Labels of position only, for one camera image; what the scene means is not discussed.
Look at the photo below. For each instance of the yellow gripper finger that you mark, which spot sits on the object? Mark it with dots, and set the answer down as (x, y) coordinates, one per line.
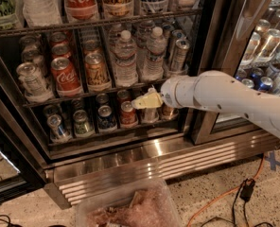
(147, 101)

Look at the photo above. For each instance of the water bottle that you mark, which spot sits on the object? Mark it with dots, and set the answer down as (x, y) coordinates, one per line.
(153, 63)
(125, 60)

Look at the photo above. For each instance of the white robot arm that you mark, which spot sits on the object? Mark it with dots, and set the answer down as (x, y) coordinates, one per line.
(215, 91)

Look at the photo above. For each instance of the brown can bottom shelf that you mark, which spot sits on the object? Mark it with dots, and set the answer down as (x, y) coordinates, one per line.
(169, 112)

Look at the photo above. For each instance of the red can bottom shelf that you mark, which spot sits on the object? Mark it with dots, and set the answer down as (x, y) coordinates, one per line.
(128, 116)

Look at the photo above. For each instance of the blue can bottom shelf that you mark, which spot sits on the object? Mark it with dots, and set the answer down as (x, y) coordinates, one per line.
(105, 119)

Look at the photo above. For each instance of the green can bottom shelf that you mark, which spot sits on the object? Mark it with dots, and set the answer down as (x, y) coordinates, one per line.
(82, 125)

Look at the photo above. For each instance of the gold can top shelf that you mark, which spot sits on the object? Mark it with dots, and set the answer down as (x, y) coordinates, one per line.
(117, 8)

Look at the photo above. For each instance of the glass fridge door right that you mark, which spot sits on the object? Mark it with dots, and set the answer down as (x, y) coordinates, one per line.
(241, 17)

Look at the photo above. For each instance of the large Coca-Cola bottle top shelf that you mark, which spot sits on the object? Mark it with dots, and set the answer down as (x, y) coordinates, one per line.
(80, 10)

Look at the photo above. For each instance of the front orange soda can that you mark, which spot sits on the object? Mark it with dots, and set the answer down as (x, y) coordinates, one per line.
(97, 73)

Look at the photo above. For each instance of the front slim silver can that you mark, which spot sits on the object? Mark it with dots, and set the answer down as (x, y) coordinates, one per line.
(181, 49)

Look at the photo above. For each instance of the front red Coca-Cola can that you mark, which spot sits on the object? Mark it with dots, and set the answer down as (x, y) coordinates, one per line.
(66, 77)

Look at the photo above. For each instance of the blue white can bottom left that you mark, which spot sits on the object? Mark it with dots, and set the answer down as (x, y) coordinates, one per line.
(59, 134)

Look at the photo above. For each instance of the clear plastic bin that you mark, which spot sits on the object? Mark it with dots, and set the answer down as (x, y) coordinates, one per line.
(143, 203)

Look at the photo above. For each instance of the blue Pepsi can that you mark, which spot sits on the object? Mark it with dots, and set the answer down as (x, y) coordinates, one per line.
(264, 84)

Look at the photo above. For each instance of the front white silver can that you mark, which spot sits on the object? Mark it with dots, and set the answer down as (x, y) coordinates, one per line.
(37, 88)

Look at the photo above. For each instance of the black power adapter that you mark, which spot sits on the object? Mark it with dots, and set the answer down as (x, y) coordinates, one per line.
(247, 190)

